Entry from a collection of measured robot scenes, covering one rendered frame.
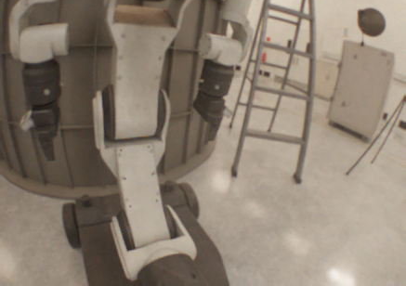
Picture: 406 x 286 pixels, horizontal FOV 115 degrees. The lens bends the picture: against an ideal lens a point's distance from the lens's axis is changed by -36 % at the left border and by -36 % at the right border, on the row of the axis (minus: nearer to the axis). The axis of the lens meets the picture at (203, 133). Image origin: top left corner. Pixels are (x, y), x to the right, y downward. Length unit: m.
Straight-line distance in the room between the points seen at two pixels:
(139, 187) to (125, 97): 0.24
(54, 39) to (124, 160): 0.33
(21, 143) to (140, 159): 0.91
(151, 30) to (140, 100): 0.16
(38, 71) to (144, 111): 0.26
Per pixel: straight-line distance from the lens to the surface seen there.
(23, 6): 0.43
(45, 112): 0.46
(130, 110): 0.47
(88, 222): 0.82
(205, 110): 0.57
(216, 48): 0.49
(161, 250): 0.52
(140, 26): 0.43
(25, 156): 1.34
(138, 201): 0.56
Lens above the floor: 0.78
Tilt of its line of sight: 23 degrees down
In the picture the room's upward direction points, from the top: 8 degrees clockwise
